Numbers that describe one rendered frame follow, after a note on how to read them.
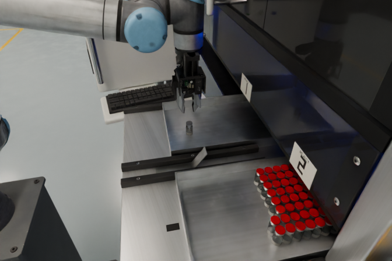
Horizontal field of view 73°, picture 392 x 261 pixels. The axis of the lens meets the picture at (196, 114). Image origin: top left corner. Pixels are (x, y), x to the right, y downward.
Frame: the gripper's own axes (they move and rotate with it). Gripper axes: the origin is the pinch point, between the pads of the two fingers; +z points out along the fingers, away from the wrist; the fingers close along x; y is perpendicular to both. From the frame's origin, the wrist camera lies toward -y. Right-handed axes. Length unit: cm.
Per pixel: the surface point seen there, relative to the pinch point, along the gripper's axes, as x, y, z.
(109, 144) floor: -47, -104, 99
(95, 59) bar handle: -31, -40, -1
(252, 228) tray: 8.0, 36.1, 9.9
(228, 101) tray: 18.0, -14.4, 9.1
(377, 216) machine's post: 19, 49, -11
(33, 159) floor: -102, -98, 99
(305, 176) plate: 18.7, 34.3, -2.9
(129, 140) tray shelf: -19.2, -0.4, 10.4
